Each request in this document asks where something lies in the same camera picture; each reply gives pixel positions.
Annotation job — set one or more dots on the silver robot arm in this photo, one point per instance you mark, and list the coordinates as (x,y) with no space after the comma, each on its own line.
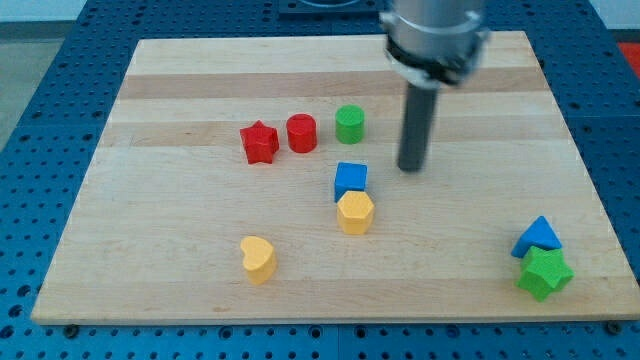
(434,42)

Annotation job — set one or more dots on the yellow hexagon block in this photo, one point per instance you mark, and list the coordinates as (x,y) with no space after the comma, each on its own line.
(355,212)

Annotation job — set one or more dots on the blue cube block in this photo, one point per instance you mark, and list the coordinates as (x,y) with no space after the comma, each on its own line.
(349,177)

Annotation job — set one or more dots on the red cylinder block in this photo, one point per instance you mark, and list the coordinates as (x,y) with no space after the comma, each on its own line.
(301,133)

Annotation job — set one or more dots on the green cylinder block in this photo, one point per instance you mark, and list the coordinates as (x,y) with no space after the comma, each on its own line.
(349,124)

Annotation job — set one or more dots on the red star block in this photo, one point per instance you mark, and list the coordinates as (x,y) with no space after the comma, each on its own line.
(260,143)

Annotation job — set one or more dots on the wooden board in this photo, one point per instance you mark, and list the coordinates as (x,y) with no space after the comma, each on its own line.
(154,235)

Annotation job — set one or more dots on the yellow heart block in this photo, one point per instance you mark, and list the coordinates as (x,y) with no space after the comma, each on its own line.
(259,259)

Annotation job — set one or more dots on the dark cylindrical pointer rod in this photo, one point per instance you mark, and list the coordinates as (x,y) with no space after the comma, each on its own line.
(420,104)

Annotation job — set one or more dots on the blue triangle block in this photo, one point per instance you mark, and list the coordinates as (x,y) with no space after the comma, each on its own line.
(540,234)

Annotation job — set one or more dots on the green star block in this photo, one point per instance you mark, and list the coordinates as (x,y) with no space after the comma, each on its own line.
(543,272)

